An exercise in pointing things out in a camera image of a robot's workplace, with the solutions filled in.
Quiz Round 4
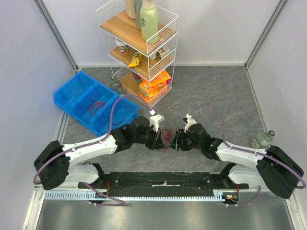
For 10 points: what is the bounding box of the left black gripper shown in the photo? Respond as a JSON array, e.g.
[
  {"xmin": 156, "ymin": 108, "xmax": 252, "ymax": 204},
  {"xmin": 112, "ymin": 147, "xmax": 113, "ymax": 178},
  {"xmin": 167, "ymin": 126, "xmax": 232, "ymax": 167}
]
[{"xmin": 133, "ymin": 125, "xmax": 165, "ymax": 150}]

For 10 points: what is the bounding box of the yellow snack bag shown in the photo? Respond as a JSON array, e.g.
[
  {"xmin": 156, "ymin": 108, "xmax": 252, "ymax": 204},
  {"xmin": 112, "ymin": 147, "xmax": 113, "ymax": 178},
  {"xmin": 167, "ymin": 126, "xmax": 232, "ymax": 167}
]
[{"xmin": 128, "ymin": 51, "xmax": 142, "ymax": 68}]

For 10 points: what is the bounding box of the green bottle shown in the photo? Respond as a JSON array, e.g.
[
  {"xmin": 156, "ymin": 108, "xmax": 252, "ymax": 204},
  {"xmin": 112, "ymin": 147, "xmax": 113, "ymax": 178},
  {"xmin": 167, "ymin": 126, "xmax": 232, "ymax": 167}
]
[{"xmin": 140, "ymin": 0, "xmax": 158, "ymax": 41}]

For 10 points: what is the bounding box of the beige bottle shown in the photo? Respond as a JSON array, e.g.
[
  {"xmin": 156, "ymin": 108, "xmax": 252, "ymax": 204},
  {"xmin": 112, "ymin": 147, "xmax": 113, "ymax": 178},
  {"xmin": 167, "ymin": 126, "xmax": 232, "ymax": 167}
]
[{"xmin": 125, "ymin": 0, "xmax": 135, "ymax": 19}]

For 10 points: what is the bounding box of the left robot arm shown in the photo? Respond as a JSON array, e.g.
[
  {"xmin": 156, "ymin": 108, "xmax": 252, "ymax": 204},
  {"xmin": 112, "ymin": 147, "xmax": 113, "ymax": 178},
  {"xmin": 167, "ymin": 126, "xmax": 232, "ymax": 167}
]
[{"xmin": 33, "ymin": 115, "xmax": 165, "ymax": 190}]

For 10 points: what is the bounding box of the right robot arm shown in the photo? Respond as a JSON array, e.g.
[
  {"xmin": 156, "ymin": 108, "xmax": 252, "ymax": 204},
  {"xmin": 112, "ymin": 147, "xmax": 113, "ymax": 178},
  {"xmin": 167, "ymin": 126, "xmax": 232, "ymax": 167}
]
[{"xmin": 170, "ymin": 123, "xmax": 304, "ymax": 199}]

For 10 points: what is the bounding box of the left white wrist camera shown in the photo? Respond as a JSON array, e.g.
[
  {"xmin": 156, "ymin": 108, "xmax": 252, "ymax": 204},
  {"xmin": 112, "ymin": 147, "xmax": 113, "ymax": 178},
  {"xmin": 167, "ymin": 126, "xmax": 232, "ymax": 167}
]
[{"xmin": 149, "ymin": 109, "xmax": 165, "ymax": 132}]

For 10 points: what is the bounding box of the right glass bottle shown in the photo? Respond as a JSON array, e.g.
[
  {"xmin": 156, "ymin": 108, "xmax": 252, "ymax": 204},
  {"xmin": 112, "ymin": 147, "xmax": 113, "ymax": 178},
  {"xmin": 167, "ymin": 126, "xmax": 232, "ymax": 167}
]
[{"xmin": 251, "ymin": 130, "xmax": 276, "ymax": 149}]

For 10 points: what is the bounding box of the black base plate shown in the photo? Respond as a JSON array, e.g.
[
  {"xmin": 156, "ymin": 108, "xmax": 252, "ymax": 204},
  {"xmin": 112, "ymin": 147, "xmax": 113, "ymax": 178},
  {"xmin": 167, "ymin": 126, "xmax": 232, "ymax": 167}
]
[{"xmin": 90, "ymin": 172, "xmax": 249, "ymax": 197}]

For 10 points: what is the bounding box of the black cable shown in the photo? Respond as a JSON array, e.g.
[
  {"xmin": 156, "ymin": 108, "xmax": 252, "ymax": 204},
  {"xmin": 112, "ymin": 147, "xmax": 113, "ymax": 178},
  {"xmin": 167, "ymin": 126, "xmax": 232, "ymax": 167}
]
[{"xmin": 102, "ymin": 106, "xmax": 128, "ymax": 131}]

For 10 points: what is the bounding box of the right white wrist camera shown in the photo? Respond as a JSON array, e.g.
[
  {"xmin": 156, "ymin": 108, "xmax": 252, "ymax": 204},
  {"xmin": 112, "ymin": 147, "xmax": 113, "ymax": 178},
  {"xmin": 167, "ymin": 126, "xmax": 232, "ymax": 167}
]
[{"xmin": 183, "ymin": 114, "xmax": 197, "ymax": 133}]

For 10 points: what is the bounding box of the white wire shelf rack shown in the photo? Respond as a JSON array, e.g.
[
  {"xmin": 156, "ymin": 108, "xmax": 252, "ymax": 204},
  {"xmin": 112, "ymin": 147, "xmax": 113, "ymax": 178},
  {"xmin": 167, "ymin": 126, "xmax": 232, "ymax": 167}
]
[{"xmin": 95, "ymin": 0, "xmax": 179, "ymax": 95}]

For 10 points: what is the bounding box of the orange snack box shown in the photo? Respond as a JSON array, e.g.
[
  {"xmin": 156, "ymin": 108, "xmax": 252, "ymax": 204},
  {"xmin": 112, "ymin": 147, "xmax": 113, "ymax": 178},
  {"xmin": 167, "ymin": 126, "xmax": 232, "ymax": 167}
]
[{"xmin": 139, "ymin": 70, "xmax": 172, "ymax": 103}]

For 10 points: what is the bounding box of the blue plastic bin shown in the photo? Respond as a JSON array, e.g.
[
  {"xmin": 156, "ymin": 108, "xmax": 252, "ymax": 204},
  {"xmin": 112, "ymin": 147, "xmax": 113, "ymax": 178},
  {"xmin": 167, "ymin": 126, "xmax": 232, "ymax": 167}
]
[{"xmin": 54, "ymin": 71, "xmax": 139, "ymax": 137}]

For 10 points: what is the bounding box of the slotted cable duct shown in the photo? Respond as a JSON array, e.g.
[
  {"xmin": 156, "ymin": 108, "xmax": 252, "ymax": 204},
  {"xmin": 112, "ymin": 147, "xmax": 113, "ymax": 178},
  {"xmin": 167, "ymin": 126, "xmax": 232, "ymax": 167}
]
[{"xmin": 44, "ymin": 190, "xmax": 225, "ymax": 202}]

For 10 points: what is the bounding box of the dark red cable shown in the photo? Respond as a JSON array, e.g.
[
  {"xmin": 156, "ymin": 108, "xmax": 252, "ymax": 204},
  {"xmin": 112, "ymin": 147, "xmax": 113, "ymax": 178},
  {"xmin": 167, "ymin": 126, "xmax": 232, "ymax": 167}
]
[{"xmin": 88, "ymin": 97, "xmax": 107, "ymax": 117}]

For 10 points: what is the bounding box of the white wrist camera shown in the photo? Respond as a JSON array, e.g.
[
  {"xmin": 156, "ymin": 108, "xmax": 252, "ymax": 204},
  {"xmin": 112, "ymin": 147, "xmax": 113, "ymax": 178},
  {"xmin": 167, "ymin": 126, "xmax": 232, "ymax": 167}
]
[
  {"xmin": 149, "ymin": 109, "xmax": 165, "ymax": 132},
  {"xmin": 183, "ymin": 114, "xmax": 197, "ymax": 133}
]

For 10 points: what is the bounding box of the white cup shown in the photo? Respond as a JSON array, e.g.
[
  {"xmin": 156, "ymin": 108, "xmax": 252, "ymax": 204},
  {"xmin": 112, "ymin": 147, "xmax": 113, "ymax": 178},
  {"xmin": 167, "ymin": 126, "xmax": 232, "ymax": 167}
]
[{"xmin": 115, "ymin": 38, "xmax": 129, "ymax": 53}]

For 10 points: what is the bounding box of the glass bottle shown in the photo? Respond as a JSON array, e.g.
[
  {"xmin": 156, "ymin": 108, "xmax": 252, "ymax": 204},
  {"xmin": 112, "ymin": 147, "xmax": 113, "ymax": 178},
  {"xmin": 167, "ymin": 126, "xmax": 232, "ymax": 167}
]
[
  {"xmin": 251, "ymin": 130, "xmax": 276, "ymax": 149},
  {"xmin": 110, "ymin": 76, "xmax": 124, "ymax": 95}
]

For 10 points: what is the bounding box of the left glass bottle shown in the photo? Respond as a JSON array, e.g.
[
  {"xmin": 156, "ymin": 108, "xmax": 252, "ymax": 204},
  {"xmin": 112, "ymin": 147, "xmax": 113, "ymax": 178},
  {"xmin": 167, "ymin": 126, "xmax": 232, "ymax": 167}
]
[{"xmin": 110, "ymin": 76, "xmax": 124, "ymax": 95}]

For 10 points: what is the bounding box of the grey-green bottle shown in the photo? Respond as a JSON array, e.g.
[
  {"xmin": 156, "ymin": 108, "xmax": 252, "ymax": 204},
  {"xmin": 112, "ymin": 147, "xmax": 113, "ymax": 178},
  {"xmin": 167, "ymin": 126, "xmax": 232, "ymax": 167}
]
[{"xmin": 134, "ymin": 0, "xmax": 142, "ymax": 30}]

